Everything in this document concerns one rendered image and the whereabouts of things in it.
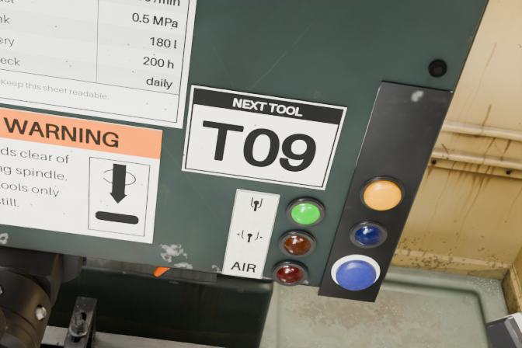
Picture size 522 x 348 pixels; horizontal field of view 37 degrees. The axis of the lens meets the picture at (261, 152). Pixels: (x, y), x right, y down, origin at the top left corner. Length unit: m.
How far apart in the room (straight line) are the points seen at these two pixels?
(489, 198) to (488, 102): 0.29
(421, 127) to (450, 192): 1.45
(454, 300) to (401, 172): 1.63
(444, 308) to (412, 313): 0.10
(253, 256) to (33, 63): 0.21
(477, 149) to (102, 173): 1.42
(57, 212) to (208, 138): 0.13
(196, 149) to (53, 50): 0.11
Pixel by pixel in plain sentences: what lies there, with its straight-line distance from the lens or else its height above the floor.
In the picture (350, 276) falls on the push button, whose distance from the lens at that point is 0.58.
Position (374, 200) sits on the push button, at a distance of 0.53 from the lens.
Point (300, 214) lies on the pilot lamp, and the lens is 0.54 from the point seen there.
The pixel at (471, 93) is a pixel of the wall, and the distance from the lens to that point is 1.78.
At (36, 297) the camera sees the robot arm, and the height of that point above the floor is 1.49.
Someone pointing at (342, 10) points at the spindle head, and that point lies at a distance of 0.46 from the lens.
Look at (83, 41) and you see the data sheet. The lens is 0.48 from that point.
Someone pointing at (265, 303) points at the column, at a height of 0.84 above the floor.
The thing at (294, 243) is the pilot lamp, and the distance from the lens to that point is 0.56.
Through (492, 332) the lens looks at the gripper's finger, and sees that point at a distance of 0.47.
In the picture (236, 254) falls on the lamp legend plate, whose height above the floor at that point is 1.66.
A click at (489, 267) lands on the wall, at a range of 2.16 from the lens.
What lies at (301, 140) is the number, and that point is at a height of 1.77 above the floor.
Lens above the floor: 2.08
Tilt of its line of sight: 39 degrees down
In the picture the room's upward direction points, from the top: 11 degrees clockwise
